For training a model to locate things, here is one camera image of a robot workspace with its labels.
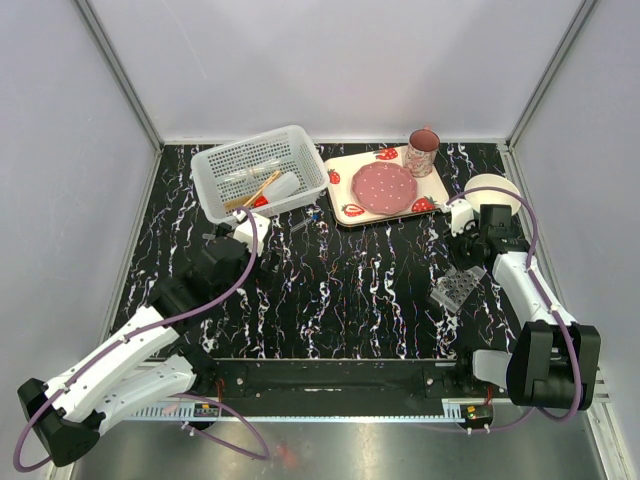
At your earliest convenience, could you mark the controller box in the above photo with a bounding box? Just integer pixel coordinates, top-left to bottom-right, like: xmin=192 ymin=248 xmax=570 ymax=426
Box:
xmin=461 ymin=404 xmax=494 ymax=428
xmin=193 ymin=401 xmax=222 ymax=420

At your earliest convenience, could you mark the right controller box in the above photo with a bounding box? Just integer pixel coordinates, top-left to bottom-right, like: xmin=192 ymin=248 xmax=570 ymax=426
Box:
xmin=461 ymin=404 xmax=494 ymax=428

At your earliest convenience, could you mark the wooden test tube clamp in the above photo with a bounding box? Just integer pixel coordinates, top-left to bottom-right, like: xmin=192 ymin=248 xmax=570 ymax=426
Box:
xmin=241 ymin=170 xmax=281 ymax=208

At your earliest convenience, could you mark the white paper bowl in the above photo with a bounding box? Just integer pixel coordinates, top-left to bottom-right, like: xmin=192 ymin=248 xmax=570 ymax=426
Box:
xmin=464 ymin=174 xmax=521 ymax=220

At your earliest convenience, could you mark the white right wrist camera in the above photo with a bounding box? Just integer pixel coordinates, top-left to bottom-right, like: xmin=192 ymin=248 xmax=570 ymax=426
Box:
xmin=444 ymin=199 xmax=474 ymax=237

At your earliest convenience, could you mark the white perforated plastic basket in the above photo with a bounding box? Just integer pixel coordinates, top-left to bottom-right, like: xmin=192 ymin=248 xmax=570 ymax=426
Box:
xmin=191 ymin=125 xmax=329 ymax=224

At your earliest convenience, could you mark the left controller box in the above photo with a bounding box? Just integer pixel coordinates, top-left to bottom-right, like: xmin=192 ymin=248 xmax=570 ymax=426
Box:
xmin=193 ymin=401 xmax=222 ymax=420

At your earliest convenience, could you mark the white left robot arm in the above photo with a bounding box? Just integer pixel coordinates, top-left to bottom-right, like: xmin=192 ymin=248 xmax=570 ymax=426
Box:
xmin=17 ymin=234 xmax=264 ymax=467

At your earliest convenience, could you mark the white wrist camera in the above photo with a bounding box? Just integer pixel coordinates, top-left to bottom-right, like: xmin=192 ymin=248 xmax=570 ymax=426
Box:
xmin=444 ymin=199 xmax=474 ymax=237
xmin=232 ymin=212 xmax=271 ymax=257

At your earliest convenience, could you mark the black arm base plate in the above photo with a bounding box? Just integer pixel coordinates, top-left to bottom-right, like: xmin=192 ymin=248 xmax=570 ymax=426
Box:
xmin=194 ymin=359 xmax=507 ymax=419

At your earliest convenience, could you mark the white squeeze bottle red cap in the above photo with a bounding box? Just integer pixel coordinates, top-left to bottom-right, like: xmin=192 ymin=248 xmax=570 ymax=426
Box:
xmin=253 ymin=172 xmax=300 ymax=208

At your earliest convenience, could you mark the pink patterned mug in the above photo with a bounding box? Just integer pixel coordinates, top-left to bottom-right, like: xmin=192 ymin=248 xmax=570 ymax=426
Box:
xmin=403 ymin=127 xmax=440 ymax=178

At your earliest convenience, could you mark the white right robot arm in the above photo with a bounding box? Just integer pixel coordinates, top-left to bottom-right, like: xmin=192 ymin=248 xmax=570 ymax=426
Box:
xmin=447 ymin=199 xmax=601 ymax=412

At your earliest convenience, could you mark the pink dotted plate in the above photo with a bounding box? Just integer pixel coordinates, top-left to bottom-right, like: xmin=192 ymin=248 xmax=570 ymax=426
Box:
xmin=351 ymin=161 xmax=418 ymax=216

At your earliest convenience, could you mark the clear test tube rack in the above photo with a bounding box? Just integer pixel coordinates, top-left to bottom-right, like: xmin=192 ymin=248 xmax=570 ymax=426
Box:
xmin=430 ymin=266 xmax=486 ymax=313

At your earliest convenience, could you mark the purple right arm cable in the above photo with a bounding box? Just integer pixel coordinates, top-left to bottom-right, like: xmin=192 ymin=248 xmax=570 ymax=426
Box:
xmin=444 ymin=185 xmax=584 ymax=434

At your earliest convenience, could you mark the clear plastic funnel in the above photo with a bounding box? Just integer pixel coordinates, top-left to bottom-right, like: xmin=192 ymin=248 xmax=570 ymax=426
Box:
xmin=222 ymin=162 xmax=272 ymax=183

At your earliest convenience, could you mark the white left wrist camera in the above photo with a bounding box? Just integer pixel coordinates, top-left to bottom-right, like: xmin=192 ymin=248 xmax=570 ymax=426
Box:
xmin=232 ymin=212 xmax=271 ymax=257

